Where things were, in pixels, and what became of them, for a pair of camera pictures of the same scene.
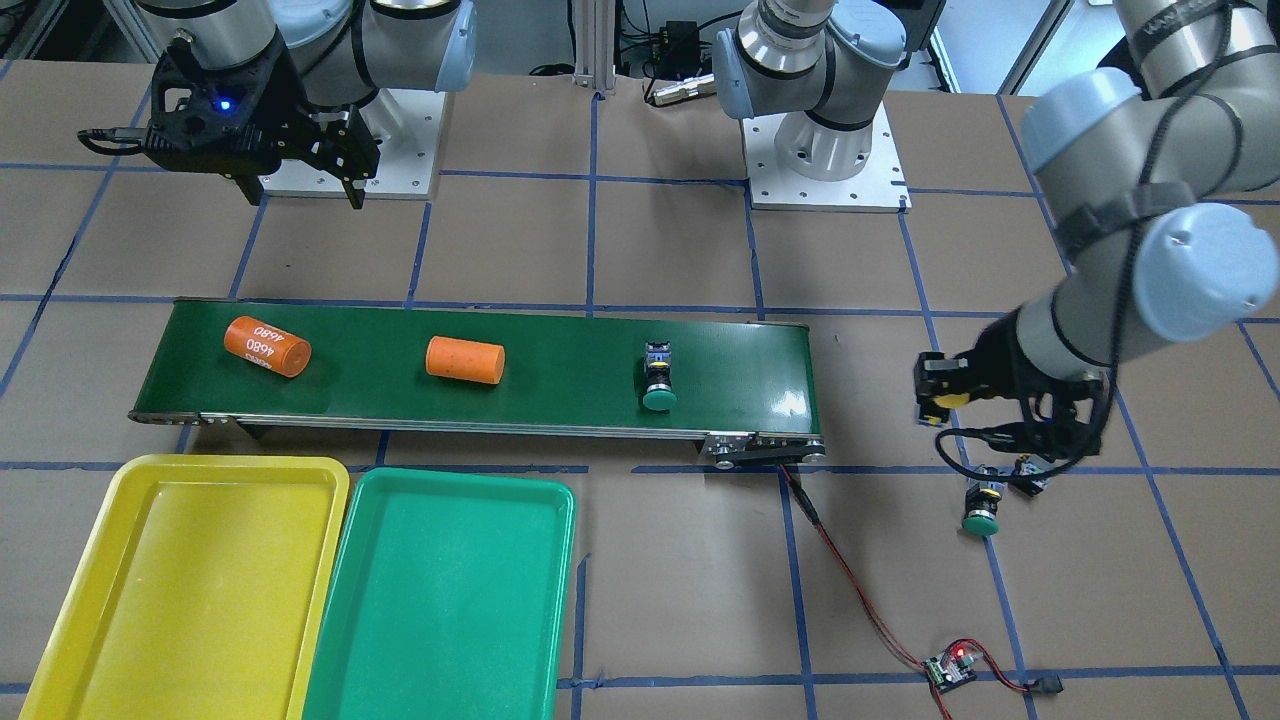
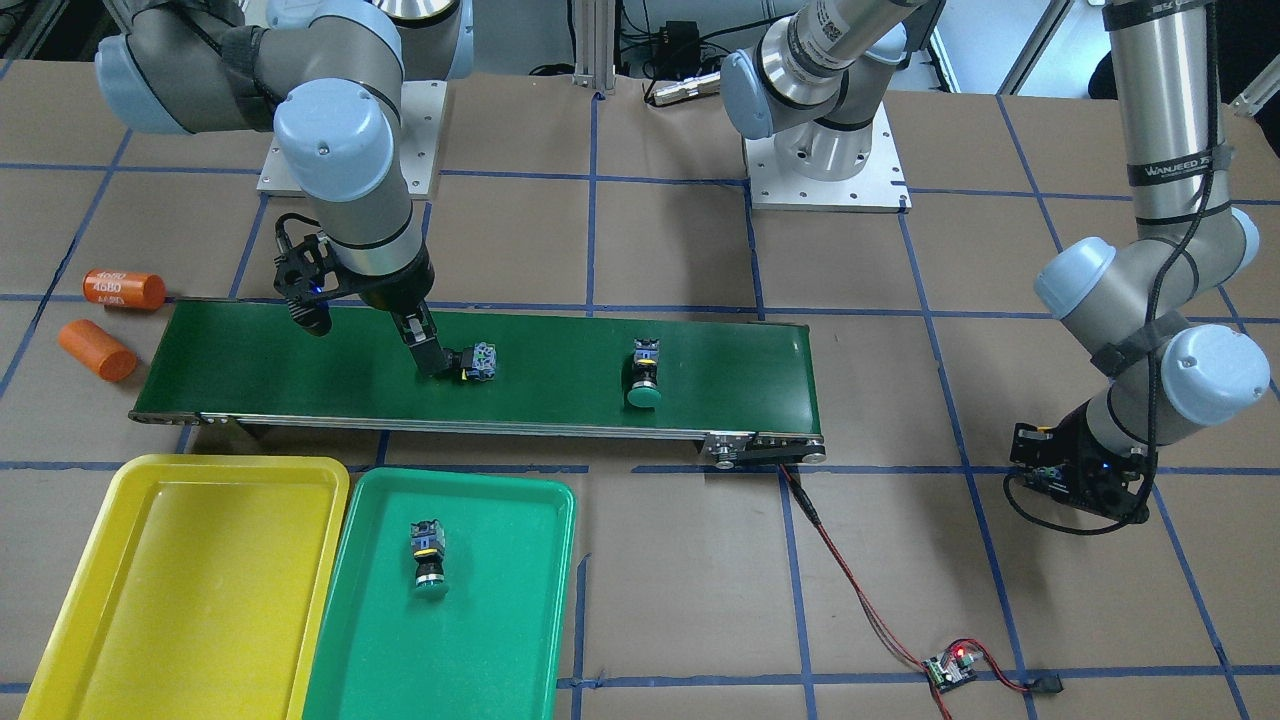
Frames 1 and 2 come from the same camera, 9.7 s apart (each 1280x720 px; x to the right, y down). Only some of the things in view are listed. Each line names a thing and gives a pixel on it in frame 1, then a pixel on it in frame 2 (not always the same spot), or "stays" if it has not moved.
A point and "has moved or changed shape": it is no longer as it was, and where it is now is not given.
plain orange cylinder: (465, 360) to (89, 344)
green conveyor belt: (749, 388) stays
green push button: (981, 503) to (644, 392)
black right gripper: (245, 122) to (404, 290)
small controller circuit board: (952, 668) stays
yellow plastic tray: (200, 593) stays
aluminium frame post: (595, 27) stays
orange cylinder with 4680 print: (271, 347) to (146, 292)
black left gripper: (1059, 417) to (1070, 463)
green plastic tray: (446, 599) stays
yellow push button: (1028, 464) has moved or changed shape
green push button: (658, 360) to (428, 544)
